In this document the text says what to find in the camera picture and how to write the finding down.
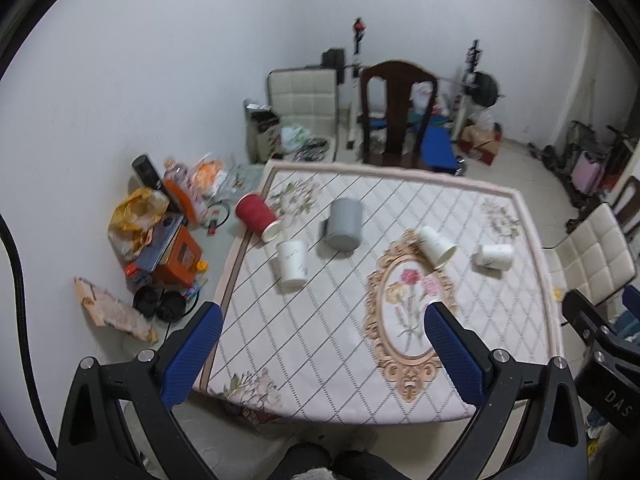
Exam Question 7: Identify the red ribbed paper cup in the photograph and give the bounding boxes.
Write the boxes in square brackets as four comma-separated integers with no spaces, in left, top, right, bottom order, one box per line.
[235,193,281,244]

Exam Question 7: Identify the white paper cup right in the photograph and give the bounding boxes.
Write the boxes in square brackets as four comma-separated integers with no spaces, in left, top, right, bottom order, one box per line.
[474,244,515,272]

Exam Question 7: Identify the white paper cup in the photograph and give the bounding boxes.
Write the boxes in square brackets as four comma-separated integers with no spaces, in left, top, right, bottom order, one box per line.
[277,240,308,288]
[474,244,515,272]
[418,226,457,269]

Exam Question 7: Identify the white paper cup centre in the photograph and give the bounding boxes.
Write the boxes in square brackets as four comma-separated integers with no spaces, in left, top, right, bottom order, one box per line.
[418,226,457,269]

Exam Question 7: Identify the white paper cup left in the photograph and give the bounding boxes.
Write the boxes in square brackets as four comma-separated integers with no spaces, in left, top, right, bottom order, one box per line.
[277,240,308,288]

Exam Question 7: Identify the grey plastic cup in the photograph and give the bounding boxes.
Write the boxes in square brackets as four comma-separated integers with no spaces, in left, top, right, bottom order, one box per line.
[323,198,363,252]

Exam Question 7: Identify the black headphones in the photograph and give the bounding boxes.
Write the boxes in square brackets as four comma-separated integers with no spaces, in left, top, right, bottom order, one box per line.
[132,286,186,323]

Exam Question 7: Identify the orange box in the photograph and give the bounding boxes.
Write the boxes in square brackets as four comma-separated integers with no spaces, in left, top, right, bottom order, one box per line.
[151,226,202,288]

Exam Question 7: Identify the wooden board piece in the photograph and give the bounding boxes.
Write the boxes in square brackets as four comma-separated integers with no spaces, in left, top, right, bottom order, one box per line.
[74,276,158,344]

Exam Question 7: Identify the white padded chair right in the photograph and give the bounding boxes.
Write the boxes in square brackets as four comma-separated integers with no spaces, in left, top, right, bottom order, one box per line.
[542,203,637,306]

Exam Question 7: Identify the white padded chair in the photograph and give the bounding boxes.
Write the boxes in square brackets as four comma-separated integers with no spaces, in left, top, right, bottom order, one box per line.
[542,203,637,306]
[267,67,338,162]

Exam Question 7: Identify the floral patterned tablecloth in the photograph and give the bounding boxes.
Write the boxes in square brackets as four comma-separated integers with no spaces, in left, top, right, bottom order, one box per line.
[194,160,563,425]

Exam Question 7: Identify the yellow plastic bag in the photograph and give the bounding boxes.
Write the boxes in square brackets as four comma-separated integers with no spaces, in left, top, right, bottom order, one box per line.
[107,188,169,261]

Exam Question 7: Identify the pink drink bottle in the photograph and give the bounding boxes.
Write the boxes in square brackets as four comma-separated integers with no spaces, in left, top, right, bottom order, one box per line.
[163,157,207,226]

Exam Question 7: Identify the black cylinder speaker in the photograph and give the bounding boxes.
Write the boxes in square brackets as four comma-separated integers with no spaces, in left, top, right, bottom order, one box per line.
[131,154,183,214]

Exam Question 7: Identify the pink suitcase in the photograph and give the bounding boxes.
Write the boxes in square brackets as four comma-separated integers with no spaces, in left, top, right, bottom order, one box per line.
[572,152,604,196]

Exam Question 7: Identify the blue weight bench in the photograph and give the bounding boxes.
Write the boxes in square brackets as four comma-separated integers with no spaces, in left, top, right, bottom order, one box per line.
[421,126,459,174]

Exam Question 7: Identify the cardboard box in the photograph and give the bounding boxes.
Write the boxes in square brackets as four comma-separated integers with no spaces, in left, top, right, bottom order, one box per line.
[458,122,502,166]

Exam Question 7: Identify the silver black carton box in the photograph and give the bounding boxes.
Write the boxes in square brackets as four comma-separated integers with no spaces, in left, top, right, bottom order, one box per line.
[243,99,282,164]

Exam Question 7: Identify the white padded chair back left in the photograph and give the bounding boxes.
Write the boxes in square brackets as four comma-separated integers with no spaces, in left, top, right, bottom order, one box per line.
[267,67,338,162]

